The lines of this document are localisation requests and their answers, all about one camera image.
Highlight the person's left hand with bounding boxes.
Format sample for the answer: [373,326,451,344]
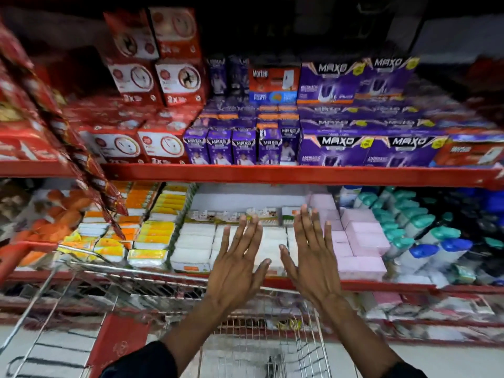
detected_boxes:
[207,214,272,314]

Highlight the person's right hand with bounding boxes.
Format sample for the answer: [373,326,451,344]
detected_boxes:
[279,204,343,310]

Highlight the row of pink white packets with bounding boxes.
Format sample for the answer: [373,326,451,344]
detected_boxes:
[346,291,504,343]

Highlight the stack of red white boxes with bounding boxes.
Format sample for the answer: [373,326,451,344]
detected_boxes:
[65,7,209,165]

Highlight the pile of orange pouches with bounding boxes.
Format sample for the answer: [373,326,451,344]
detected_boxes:
[12,188,95,268]

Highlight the person's right forearm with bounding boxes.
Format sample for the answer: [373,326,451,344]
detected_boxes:
[315,293,403,378]

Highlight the stack of large purple boxes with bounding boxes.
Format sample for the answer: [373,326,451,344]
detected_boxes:
[296,56,504,167]

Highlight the stack of orange yellow packets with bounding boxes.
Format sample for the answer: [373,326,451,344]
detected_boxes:
[59,181,190,270]

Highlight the pile of red packets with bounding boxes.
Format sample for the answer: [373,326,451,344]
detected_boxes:
[0,61,75,162]

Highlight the red cart panel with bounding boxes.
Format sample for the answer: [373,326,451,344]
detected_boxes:
[87,314,151,376]

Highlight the row of small purple boxes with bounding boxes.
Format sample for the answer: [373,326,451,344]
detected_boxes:
[182,55,302,166]

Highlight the black sleeve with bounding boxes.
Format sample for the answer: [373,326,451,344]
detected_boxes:
[379,361,428,378]
[99,341,179,378]

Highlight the red orange repellent box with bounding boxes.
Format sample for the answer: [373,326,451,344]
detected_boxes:
[430,141,504,168]
[248,66,301,105]

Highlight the row of green white cartons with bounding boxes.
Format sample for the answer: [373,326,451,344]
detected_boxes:
[185,206,306,227]

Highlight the black left sleeve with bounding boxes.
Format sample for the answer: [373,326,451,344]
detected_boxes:
[99,341,179,378]

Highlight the black right sleeve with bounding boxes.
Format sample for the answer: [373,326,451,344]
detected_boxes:
[379,361,428,378]

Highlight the stack of pink boxes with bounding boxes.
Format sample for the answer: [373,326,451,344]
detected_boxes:
[307,193,391,282]

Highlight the group of teal capped bottles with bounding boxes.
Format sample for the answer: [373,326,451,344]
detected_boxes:
[352,186,504,286]

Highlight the hanging strip of red sachets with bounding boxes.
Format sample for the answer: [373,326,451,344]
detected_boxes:
[0,19,130,240]

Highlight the metal wire shopping cart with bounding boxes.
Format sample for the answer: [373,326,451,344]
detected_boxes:
[0,244,360,378]

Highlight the person's left forearm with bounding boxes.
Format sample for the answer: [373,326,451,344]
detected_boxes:
[161,297,238,375]

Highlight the group of blue capped bottles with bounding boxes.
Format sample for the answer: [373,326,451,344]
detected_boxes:
[339,185,504,288]

